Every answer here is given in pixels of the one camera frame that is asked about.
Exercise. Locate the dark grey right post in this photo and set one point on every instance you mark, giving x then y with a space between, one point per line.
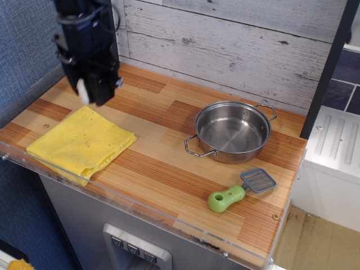
330 65

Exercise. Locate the dark grey left post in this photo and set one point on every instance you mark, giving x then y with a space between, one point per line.
116 21

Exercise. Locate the clear acrylic edge guard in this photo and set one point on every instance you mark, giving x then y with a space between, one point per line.
83 211

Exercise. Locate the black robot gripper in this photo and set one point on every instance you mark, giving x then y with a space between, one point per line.
84 50

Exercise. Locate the plush sushi roll toy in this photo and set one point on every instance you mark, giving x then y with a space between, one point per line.
82 92

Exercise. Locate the grey toy fridge dispenser panel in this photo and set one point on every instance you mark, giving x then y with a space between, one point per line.
128 251

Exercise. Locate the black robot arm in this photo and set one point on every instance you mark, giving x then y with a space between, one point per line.
87 48

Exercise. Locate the dark grey post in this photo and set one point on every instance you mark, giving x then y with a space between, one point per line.
116 21
330 65

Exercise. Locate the green handled grey toy spatula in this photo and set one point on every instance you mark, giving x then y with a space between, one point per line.
257 180

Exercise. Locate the stainless steel pot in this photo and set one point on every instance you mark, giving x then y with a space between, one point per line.
231 132

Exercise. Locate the yellow folded towel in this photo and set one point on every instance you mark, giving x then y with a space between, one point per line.
81 145

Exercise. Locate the yellow object at corner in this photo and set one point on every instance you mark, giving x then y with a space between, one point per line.
19 265

